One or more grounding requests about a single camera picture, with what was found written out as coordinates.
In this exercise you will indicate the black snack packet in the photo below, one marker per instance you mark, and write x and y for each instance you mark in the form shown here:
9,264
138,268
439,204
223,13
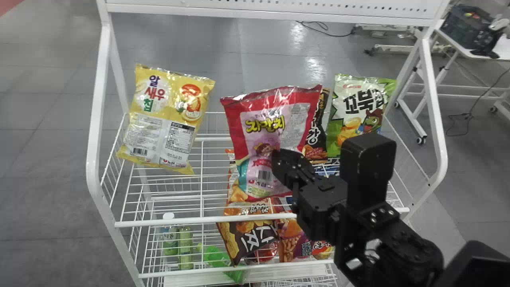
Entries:
318,135

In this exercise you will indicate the orange snack packet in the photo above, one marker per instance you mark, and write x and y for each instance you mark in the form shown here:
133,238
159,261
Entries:
297,243

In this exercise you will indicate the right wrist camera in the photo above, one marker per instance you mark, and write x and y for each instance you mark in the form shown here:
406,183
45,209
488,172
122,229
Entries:
366,167

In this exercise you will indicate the green bottle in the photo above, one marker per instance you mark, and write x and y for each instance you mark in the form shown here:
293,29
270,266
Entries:
185,247
170,241

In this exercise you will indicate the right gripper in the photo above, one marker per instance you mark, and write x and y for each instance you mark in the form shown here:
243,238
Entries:
318,207

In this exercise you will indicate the yellow snack packet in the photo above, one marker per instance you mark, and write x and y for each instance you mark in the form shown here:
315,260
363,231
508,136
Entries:
159,119

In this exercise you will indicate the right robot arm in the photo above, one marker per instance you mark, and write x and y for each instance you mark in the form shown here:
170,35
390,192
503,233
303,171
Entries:
406,255

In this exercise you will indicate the red snack packet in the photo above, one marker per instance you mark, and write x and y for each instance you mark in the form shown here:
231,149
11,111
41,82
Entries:
259,119

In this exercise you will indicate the white side table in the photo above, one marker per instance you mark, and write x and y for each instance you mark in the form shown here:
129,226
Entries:
426,79

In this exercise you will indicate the green snack packet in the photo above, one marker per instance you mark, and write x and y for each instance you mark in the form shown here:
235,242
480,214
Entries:
358,103

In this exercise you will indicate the brown snack packet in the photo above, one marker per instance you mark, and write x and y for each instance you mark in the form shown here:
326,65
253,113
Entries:
247,239

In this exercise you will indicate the green plastic packet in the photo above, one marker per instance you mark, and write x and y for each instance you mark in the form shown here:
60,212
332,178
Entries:
223,261

